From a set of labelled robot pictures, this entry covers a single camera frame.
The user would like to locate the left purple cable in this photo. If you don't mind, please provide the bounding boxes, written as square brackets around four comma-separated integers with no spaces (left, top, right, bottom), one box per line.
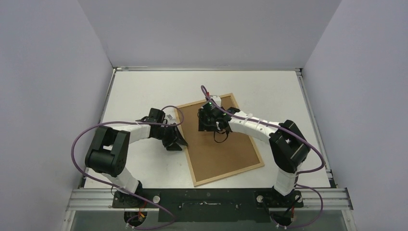
[70,105,185,231]

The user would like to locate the wooden picture frame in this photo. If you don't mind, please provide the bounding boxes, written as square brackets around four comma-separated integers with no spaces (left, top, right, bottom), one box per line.
[173,92,265,188]

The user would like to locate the purple cable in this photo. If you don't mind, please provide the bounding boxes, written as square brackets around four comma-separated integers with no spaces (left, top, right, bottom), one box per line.
[70,105,185,231]
[201,85,326,230]

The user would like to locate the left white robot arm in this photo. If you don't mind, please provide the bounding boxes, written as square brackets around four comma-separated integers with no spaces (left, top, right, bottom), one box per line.
[85,108,188,207]

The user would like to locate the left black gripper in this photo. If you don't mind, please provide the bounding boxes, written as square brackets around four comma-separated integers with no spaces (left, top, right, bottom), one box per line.
[153,124,187,151]

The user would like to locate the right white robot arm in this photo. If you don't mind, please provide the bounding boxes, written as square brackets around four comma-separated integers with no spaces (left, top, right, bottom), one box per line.
[197,101,310,206]

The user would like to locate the aluminium rail front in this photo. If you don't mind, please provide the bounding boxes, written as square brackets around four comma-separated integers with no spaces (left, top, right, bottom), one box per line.
[66,189,114,211]

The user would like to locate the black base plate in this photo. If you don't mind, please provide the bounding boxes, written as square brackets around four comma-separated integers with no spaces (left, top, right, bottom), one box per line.
[111,188,304,224]

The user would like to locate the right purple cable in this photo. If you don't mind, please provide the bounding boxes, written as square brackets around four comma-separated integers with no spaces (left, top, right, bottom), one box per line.
[201,85,326,230]

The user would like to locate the brown backing board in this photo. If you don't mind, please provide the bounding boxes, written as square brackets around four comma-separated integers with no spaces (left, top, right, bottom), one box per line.
[177,96,261,184]

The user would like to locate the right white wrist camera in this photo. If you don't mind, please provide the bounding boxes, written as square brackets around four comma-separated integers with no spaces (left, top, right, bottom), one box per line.
[208,95,222,106]

